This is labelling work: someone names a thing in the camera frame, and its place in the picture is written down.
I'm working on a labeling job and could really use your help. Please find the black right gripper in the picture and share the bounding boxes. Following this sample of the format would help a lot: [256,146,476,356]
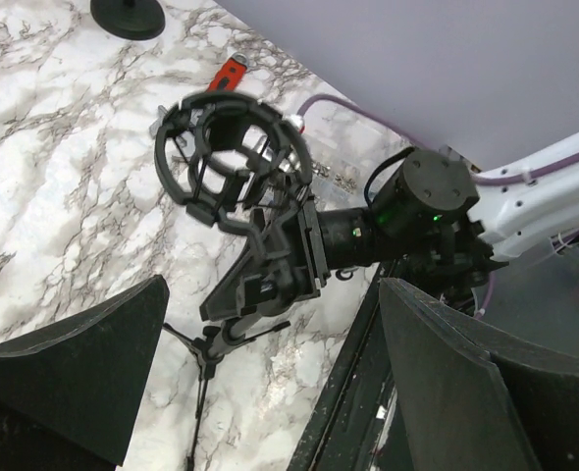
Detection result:
[200,198,331,322]

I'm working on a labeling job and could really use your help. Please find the red handled adjustable wrench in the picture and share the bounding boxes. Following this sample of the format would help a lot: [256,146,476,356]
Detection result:
[149,51,249,148]

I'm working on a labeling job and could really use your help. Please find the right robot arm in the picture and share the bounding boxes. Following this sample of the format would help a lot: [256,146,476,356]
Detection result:
[200,132,579,322]

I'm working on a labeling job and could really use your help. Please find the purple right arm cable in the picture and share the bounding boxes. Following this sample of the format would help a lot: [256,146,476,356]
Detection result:
[298,92,579,187]

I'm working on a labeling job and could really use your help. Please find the clear screw organizer box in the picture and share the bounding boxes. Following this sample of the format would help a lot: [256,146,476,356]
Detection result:
[312,146,376,196]

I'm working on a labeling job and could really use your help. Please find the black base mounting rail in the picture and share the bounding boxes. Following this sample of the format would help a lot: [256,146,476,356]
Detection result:
[288,262,414,470]

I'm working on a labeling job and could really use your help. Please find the black tripod shock mount stand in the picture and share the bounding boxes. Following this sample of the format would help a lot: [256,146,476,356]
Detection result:
[152,91,320,471]

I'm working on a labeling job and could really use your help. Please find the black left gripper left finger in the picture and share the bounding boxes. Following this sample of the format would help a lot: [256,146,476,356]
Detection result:
[0,275,168,470]

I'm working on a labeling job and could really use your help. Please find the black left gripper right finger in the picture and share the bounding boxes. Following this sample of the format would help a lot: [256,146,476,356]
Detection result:
[380,278,579,470]

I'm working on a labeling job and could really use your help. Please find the black round base mic stand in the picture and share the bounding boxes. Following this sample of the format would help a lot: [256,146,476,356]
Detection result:
[90,0,166,41]

